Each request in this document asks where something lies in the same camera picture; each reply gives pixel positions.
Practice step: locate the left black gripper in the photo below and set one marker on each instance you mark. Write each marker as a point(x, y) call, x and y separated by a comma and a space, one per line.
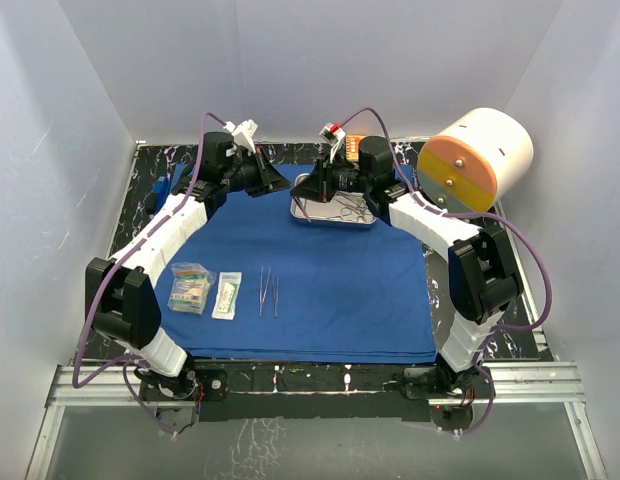
point(269, 179)

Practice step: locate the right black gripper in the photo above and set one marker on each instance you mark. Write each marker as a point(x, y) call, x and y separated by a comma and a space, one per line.
point(311, 186)

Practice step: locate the metal instrument tray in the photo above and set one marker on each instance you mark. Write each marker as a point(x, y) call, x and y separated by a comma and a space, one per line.
point(326, 215)

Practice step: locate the steel forceps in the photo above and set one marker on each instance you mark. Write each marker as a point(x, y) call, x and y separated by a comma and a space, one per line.
point(301, 208)
point(275, 295)
point(265, 275)

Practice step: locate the blue surgical drape cloth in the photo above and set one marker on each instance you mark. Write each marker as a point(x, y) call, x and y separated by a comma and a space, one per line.
point(345, 295)

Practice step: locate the green packaged surgical supplies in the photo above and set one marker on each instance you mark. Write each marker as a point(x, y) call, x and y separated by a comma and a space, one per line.
point(202, 300)

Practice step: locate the glove packet teal orange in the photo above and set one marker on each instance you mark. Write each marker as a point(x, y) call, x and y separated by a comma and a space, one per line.
point(189, 289)

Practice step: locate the white suture packet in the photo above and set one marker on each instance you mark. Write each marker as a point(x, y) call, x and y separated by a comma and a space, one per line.
point(227, 294)

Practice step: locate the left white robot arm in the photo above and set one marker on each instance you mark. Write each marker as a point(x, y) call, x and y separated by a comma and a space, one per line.
point(121, 303)

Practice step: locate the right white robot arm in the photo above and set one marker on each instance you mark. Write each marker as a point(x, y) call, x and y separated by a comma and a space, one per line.
point(482, 273)

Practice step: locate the steel surgical scissors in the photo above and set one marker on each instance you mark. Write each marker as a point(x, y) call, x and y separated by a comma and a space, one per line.
point(354, 208)

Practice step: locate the small orange circuit board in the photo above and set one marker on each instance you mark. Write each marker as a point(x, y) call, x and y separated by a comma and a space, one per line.
point(352, 147)

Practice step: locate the small blue plastic tool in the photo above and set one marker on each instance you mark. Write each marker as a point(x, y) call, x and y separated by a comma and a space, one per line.
point(157, 197)

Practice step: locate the white cylindrical drawer container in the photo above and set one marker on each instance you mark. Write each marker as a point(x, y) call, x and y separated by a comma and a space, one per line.
point(474, 161)

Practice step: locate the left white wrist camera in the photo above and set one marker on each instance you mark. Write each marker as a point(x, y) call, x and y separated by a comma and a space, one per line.
point(243, 134)

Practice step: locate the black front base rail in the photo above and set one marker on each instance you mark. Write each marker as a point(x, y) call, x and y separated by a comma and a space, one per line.
point(223, 391)

